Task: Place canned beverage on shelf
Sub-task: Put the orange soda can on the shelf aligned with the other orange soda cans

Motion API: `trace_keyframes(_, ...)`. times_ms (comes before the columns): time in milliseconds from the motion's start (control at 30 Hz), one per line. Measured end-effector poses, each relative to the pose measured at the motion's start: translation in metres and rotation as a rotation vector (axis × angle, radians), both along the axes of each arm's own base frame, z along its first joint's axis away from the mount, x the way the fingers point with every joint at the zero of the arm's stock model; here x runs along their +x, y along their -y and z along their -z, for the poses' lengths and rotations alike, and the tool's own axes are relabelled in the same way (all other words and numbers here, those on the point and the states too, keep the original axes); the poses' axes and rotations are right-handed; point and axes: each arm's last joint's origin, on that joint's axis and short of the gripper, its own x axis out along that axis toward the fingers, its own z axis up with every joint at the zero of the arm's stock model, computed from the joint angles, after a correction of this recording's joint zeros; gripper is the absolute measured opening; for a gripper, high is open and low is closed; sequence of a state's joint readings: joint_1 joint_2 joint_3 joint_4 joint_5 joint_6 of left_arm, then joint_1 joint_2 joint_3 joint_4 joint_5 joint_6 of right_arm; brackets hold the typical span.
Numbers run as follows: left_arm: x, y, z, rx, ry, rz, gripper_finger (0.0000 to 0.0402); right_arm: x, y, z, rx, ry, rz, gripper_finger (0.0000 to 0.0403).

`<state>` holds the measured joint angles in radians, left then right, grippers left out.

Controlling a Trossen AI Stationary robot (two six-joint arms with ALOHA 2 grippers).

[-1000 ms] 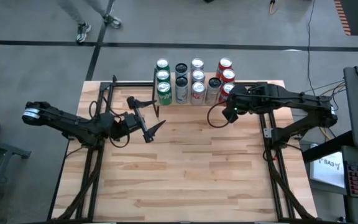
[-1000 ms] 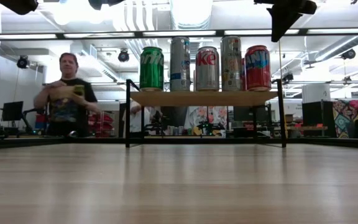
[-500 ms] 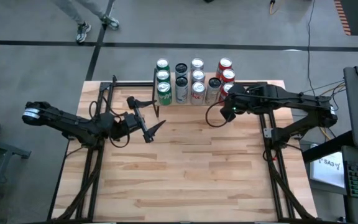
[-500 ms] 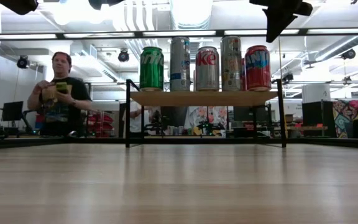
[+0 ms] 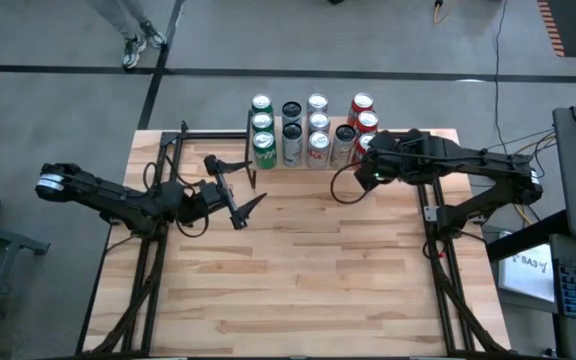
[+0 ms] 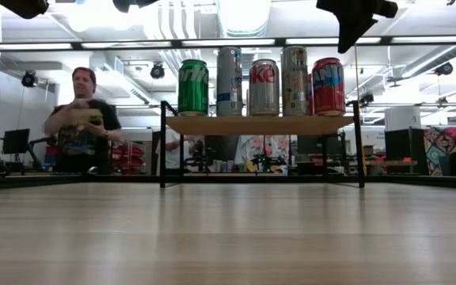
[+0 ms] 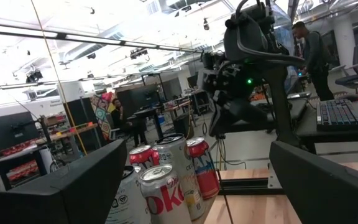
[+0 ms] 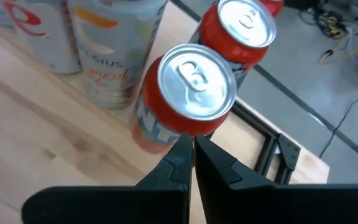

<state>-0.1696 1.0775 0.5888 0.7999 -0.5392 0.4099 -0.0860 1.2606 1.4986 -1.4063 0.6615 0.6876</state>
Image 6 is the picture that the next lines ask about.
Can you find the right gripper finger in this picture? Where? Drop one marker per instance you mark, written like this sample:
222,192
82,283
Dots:
352,33

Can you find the white Celsius Tropical Vibe can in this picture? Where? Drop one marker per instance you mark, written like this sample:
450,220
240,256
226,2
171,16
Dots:
294,83

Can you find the green Sprite can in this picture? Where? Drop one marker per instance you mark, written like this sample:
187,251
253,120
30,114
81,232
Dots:
193,89

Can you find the silver beverage can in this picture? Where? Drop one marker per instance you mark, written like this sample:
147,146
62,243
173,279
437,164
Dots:
264,89

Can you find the silver Celsius Arctic Vibe can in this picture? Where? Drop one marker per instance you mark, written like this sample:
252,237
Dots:
229,83

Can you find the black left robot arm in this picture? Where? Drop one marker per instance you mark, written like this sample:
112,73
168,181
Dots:
24,6

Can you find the white box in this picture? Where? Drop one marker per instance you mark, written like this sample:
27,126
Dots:
402,118

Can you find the black cabinet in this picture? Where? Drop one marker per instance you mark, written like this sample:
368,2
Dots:
404,148

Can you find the colourful patchwork quilt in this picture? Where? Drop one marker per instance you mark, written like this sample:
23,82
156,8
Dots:
435,146

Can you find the floral patterned cloth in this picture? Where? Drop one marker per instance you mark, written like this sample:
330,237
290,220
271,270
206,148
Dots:
269,148

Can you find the red stacked bins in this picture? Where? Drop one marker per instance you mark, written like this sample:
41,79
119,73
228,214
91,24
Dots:
131,156

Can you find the black computer monitor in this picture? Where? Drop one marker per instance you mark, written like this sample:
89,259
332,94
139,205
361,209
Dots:
16,140

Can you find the black ceiling camera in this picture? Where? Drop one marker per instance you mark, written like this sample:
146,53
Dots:
157,71
29,78
443,68

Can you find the wooden shelf black metal frame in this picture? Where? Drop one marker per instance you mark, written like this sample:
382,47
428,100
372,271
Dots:
259,124

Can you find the black aluminium table frame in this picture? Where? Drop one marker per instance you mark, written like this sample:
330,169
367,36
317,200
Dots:
54,181

